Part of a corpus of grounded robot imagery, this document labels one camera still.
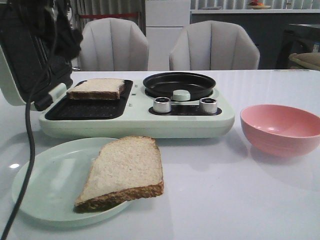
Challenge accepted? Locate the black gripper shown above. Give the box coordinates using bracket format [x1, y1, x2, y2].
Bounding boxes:
[0, 0, 83, 60]

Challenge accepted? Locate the green breakfast maker lid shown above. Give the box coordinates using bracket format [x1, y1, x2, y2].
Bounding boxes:
[0, 23, 73, 111]

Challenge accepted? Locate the bread slice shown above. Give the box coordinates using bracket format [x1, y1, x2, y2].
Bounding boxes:
[74, 136, 164, 213]
[66, 78, 125, 100]

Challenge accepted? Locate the pink bowl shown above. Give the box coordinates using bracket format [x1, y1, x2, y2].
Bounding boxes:
[240, 104, 320, 157]

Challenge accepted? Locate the green breakfast maker base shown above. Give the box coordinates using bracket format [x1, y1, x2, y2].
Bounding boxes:
[39, 79, 235, 139]

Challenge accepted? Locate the left beige chair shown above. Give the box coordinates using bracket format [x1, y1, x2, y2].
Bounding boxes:
[78, 18, 149, 71]

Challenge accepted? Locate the beige chair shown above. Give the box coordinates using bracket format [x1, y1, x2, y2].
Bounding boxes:
[169, 20, 260, 71]
[78, 18, 149, 71]

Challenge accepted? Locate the red barrier belt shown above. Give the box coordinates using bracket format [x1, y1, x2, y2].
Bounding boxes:
[78, 12, 140, 19]

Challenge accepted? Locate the white refrigerator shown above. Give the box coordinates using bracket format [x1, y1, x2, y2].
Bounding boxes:
[145, 0, 191, 71]

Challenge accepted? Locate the black round frying pan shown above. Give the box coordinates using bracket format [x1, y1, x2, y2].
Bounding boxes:
[143, 72, 216, 101]

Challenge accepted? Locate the left silver knob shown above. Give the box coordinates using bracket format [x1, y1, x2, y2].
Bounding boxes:
[152, 97, 171, 114]

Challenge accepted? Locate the silver knob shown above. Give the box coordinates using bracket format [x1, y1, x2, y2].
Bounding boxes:
[152, 97, 171, 114]
[199, 97, 218, 114]

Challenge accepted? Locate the light green plate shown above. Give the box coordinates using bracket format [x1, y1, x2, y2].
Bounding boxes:
[19, 137, 131, 228]

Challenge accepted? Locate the right beige chair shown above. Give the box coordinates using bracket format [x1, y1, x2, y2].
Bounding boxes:
[169, 20, 260, 71]

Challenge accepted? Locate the right silver knob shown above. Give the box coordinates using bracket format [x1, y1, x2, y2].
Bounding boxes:
[199, 97, 218, 114]

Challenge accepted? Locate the fruit plate on counter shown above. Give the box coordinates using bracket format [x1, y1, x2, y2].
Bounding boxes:
[247, 0, 271, 10]

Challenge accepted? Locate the dark kitchen counter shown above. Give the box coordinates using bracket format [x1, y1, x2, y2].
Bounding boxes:
[191, 9, 320, 70]

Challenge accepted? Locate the beige cushion at right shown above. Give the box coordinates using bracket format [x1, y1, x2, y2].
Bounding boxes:
[288, 52, 320, 71]

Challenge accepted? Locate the black cable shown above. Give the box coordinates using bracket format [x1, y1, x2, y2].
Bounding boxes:
[0, 0, 63, 240]

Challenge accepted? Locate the green pan handle knob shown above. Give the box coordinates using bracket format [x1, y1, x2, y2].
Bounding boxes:
[171, 89, 191, 102]

